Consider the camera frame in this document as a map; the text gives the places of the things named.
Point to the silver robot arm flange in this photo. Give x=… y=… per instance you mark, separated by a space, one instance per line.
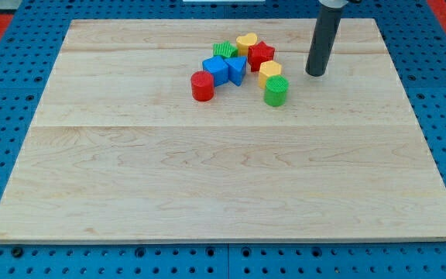
x=334 y=4

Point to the yellow heart block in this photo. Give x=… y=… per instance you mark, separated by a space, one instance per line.
x=244 y=42

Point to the red cylinder block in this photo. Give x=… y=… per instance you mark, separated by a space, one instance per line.
x=202 y=86

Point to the green cylinder block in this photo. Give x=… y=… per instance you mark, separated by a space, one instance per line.
x=276 y=90

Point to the blue cube block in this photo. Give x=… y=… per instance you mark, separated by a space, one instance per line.
x=217 y=67

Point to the blue triangle block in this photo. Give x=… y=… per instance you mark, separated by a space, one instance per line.
x=236 y=69

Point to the yellow hexagon block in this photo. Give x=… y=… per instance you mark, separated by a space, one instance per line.
x=268 y=69

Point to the green star block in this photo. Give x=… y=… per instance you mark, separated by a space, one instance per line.
x=225 y=50

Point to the red star block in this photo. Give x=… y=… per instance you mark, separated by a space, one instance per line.
x=259 y=53

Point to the light wooden board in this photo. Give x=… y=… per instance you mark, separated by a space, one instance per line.
x=119 y=152

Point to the blue perforated table panel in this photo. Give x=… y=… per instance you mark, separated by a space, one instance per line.
x=413 y=33

